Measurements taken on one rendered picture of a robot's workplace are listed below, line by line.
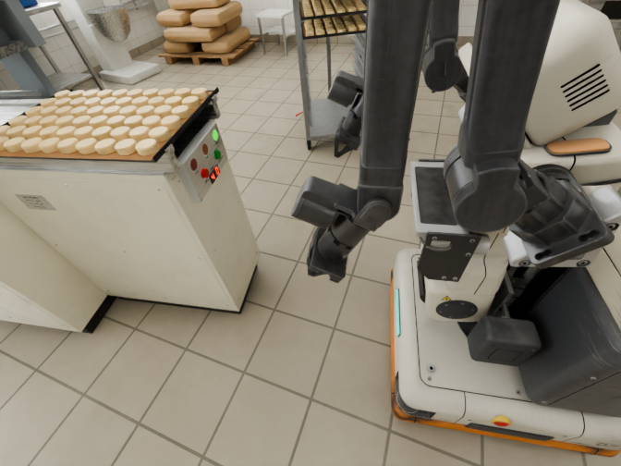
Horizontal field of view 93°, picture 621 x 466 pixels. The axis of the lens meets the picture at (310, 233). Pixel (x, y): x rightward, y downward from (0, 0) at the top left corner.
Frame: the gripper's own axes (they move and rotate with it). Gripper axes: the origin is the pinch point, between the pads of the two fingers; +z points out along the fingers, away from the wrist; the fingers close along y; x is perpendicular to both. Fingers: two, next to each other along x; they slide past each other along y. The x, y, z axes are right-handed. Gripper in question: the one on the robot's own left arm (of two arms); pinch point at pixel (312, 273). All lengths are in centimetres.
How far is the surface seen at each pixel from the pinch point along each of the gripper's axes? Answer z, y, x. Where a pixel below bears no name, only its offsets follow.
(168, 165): 10.5, -22.1, -40.2
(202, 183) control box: 21, -31, -34
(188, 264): 54, -21, -31
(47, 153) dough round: 21, -20, -70
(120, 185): 24, -21, -53
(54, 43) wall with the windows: 197, -314, -318
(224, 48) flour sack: 133, -368, -137
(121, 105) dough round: 18, -45, -66
